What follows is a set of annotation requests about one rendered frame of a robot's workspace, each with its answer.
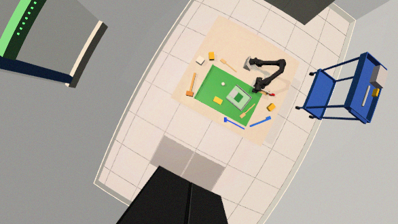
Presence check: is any green flat mat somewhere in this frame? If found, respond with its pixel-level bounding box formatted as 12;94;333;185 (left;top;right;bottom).
195;65;262;126

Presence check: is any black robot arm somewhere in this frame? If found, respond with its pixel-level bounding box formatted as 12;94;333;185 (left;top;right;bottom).
249;57;286;92

